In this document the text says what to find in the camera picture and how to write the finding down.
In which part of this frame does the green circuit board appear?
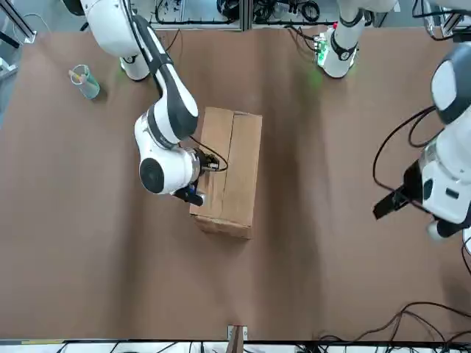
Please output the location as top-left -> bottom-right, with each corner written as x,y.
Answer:
314,32 -> 329,65

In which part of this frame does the aluminium corner profile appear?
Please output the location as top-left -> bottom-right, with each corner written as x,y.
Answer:
441,7 -> 471,38

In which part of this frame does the clear plastic cup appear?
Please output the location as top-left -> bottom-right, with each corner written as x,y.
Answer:
68,64 -> 101,100

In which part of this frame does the aluminium frame rail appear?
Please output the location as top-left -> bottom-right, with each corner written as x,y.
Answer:
146,0 -> 334,31

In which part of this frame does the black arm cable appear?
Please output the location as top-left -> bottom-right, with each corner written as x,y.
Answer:
372,105 -> 439,193
189,135 -> 230,173

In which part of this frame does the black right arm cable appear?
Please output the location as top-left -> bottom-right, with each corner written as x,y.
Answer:
189,135 -> 230,173

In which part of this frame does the dark aluminium frame profile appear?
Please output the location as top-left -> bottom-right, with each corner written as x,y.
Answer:
0,0 -> 38,49

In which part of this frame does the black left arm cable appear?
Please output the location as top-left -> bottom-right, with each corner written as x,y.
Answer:
372,105 -> 439,193

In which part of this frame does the black table cable bundle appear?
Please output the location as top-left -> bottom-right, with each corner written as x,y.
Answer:
316,301 -> 471,353

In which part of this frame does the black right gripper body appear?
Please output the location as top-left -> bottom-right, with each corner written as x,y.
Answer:
198,151 -> 222,174

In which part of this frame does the brown cardboard box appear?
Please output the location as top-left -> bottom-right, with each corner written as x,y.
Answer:
188,106 -> 263,240

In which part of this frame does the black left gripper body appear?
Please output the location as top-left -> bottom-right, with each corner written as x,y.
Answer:
403,157 -> 424,207

